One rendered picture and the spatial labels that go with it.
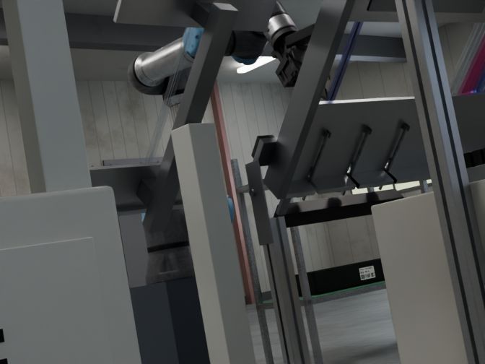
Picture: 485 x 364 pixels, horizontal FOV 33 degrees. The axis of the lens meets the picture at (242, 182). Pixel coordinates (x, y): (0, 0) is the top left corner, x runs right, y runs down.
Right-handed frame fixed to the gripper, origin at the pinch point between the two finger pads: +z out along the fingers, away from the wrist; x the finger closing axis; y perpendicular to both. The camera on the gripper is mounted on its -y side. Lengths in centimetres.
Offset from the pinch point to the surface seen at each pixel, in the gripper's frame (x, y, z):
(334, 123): 9.3, -6.2, 14.3
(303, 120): 21.0, -10.9, 16.7
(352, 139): 2.7, -2.1, 15.4
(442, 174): 25, -35, 49
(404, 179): -13.8, 6.3, 21.8
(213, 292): 44, 7, 40
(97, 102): -298, 629, -571
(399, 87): -702, 531, -485
